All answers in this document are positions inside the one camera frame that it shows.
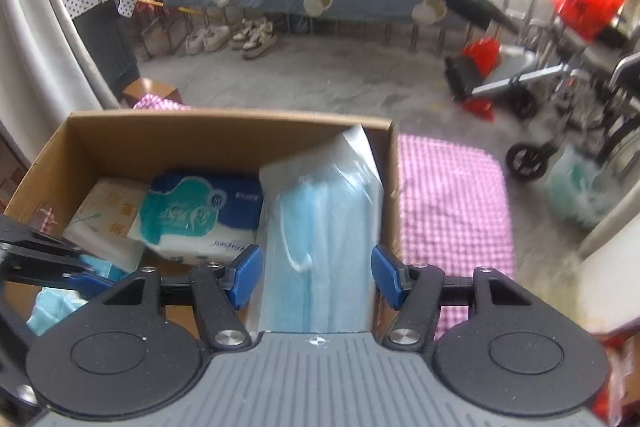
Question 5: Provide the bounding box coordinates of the grey frame wheelchair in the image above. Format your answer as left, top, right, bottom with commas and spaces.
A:
444, 38, 596, 122

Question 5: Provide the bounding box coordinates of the pink checkered tablecloth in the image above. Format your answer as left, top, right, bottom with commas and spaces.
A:
132, 94, 517, 343

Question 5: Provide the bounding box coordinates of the wooden stool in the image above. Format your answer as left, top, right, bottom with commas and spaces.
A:
122, 77, 184, 108

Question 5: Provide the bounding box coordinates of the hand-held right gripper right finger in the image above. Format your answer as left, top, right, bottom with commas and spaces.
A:
371, 244, 536, 349

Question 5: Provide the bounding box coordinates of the green white plastic bag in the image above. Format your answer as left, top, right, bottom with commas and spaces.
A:
544, 146, 610, 229

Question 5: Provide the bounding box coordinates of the blue white tissue pack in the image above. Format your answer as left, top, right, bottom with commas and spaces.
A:
139, 171, 264, 266

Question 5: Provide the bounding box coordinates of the light blue carton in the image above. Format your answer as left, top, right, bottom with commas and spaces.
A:
25, 254, 128, 338

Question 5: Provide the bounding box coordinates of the white wet wipes pack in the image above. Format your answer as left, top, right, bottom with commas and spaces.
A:
64, 179, 151, 273

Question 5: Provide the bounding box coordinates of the blue face mask pack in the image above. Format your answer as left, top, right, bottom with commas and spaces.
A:
257, 124, 386, 334

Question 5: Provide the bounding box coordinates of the black wheelchair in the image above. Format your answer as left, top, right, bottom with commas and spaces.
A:
505, 17, 640, 182

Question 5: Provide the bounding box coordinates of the white curtain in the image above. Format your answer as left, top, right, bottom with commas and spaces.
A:
0, 0, 122, 142

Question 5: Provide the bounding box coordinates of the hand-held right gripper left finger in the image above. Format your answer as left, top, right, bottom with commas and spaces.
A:
102, 244, 264, 352

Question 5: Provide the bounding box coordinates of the white sneaker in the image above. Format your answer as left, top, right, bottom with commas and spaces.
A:
231, 19, 262, 46
242, 22, 279, 60
204, 24, 232, 54
184, 27, 209, 56

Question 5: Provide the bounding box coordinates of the red plastic bag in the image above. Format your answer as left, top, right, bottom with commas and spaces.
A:
552, 0, 629, 46

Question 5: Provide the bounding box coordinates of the cardboard box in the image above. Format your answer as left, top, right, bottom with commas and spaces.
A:
0, 109, 401, 339

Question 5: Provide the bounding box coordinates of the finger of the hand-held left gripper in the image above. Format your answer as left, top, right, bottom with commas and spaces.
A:
0, 213, 84, 259
0, 258, 120, 302

